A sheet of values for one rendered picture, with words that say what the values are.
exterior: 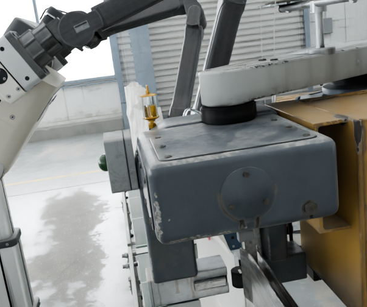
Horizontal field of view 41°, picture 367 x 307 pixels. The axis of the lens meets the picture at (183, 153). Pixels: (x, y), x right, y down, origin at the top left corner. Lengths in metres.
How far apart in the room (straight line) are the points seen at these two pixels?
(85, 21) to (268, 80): 0.48
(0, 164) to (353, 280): 0.99
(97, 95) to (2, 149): 7.01
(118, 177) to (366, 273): 0.40
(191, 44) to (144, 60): 6.31
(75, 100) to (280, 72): 7.66
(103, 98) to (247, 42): 2.63
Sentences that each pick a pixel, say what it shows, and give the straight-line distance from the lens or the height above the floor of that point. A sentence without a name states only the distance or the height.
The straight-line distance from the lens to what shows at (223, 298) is 1.22.
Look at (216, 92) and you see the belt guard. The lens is 0.75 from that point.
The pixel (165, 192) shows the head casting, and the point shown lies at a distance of 0.57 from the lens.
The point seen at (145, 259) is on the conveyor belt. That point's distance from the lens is 2.55.
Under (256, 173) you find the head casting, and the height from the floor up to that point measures 1.31.
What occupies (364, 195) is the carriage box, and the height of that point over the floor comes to 1.23.
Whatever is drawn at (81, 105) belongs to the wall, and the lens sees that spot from 8.39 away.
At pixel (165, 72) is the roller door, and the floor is 0.86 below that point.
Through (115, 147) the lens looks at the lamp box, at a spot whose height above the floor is 1.32.
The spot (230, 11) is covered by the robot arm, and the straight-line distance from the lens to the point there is 1.17.
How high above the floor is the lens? 1.48
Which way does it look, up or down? 14 degrees down
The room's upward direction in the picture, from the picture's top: 7 degrees counter-clockwise
